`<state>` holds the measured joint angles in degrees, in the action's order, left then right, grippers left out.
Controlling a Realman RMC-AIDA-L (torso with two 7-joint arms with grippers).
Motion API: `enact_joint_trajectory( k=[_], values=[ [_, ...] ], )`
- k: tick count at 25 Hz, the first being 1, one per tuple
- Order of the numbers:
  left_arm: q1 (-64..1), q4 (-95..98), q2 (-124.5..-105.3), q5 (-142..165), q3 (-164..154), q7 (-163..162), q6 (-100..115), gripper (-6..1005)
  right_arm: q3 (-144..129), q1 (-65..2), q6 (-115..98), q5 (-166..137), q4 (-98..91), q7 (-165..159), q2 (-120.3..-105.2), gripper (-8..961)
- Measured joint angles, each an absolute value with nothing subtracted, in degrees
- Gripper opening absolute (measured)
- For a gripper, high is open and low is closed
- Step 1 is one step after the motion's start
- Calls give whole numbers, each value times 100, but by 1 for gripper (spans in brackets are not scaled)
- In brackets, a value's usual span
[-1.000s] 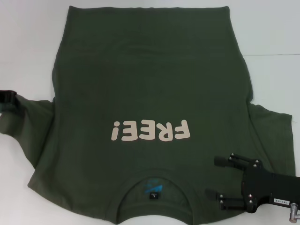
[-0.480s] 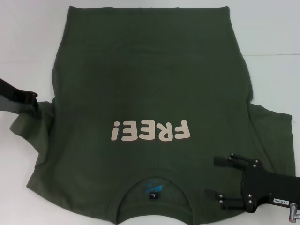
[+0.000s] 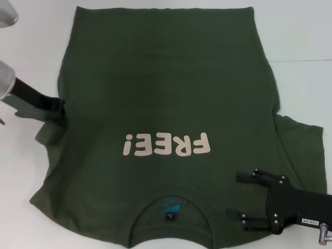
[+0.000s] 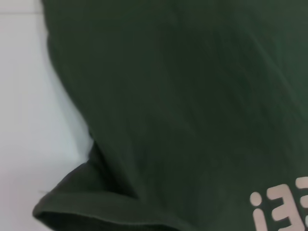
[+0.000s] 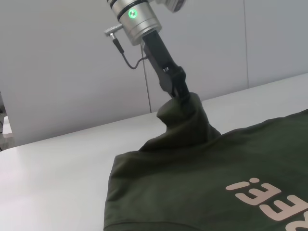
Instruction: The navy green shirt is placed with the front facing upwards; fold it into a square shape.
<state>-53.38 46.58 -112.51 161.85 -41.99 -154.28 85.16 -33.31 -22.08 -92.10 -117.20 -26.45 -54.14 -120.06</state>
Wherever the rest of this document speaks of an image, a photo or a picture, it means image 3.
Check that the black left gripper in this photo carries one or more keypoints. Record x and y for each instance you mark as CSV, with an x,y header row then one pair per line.
x,y
26,103

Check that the silver left wrist metal post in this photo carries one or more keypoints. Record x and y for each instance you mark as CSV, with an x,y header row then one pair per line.
x,y
2,121

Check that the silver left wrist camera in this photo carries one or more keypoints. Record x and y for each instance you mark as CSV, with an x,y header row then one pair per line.
x,y
6,13

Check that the silver right wrist metal post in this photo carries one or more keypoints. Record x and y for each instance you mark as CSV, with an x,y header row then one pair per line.
x,y
325,230

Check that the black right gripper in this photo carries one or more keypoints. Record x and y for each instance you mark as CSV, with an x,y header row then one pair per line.
x,y
293,207

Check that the silver wrist metal post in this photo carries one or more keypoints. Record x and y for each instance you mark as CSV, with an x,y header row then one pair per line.
x,y
325,230
2,121

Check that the dark green FREE t-shirt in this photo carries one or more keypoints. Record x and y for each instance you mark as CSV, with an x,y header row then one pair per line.
x,y
166,90

